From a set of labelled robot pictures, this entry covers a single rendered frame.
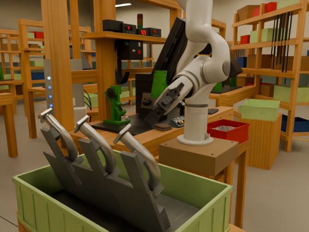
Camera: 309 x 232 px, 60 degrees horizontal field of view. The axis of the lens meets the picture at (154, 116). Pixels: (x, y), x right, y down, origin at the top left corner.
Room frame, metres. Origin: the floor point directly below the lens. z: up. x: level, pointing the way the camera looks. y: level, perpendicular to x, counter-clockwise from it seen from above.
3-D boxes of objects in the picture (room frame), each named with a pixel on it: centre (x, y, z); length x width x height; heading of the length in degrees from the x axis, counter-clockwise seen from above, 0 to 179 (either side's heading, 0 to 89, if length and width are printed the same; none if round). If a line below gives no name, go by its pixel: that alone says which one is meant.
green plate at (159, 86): (2.06, -0.05, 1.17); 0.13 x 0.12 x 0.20; 144
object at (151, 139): (1.99, -0.27, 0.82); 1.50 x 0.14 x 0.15; 144
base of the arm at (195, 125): (1.36, -0.22, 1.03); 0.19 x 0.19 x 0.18
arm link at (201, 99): (1.36, -0.25, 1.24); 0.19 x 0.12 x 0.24; 80
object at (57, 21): (2.34, 0.20, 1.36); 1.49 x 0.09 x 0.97; 144
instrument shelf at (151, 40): (2.31, 0.16, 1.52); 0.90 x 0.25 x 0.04; 144
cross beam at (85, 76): (2.38, 0.25, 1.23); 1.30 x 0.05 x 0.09; 144
